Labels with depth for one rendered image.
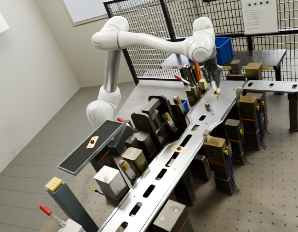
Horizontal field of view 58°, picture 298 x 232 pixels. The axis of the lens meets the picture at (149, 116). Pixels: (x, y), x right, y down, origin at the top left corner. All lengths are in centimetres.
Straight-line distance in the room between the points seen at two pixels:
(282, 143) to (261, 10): 84
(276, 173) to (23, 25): 407
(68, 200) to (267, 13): 158
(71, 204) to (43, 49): 374
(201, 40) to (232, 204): 82
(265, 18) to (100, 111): 124
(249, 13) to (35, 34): 357
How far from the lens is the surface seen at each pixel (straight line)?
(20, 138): 435
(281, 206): 146
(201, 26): 142
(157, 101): 143
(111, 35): 158
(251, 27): 200
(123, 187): 128
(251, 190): 152
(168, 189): 121
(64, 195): 132
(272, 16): 194
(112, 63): 185
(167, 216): 109
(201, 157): 147
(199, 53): 127
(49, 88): 478
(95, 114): 191
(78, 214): 141
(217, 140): 129
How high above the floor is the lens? 190
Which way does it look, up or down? 32 degrees down
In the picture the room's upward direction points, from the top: 22 degrees counter-clockwise
